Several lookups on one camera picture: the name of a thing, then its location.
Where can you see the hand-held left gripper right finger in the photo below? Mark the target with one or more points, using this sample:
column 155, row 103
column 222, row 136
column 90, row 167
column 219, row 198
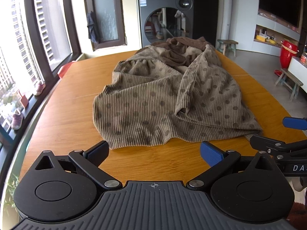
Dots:
column 213, row 153

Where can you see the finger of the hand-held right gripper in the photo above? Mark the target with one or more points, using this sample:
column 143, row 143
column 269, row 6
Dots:
column 293, row 122
column 266, row 143

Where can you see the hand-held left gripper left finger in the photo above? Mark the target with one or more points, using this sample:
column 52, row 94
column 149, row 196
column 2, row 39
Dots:
column 97, row 153

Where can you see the wooden bench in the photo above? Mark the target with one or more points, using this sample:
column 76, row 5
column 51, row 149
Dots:
column 289, row 75

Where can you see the white low cabinet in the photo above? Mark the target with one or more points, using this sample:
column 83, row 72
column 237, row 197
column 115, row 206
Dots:
column 298, row 68

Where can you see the red vase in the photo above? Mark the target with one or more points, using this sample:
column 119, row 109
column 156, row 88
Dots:
column 287, row 55

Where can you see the pink child shoe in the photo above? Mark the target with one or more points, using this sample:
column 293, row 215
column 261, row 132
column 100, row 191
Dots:
column 39, row 88
column 17, row 121

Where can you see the red chair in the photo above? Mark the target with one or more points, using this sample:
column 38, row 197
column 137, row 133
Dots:
column 66, row 69

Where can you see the red toy shovel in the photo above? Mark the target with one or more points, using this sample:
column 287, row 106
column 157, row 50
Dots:
column 24, row 101

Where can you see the yellow box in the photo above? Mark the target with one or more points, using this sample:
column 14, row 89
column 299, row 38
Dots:
column 261, row 37

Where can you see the green potted plant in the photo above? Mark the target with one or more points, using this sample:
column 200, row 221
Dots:
column 12, row 186

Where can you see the small wooden stool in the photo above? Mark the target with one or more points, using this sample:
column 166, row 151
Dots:
column 227, row 42

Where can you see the dark blue hanging cloth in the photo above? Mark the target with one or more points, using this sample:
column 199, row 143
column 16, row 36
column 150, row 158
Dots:
column 92, row 28

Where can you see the large brown-framed window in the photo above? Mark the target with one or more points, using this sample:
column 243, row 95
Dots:
column 14, row 40

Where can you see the frosted glass window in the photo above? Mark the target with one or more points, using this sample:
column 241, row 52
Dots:
column 105, row 9

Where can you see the grey front-load washing machine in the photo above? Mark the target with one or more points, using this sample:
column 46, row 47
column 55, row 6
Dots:
column 168, row 3

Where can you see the wall television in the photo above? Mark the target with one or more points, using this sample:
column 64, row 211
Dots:
column 280, row 0

